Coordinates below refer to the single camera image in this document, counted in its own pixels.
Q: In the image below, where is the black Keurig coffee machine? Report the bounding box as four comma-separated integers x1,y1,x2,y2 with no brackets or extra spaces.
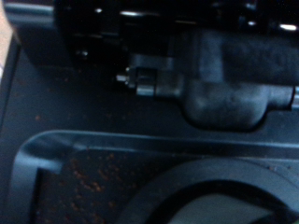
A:
0,0,299,224

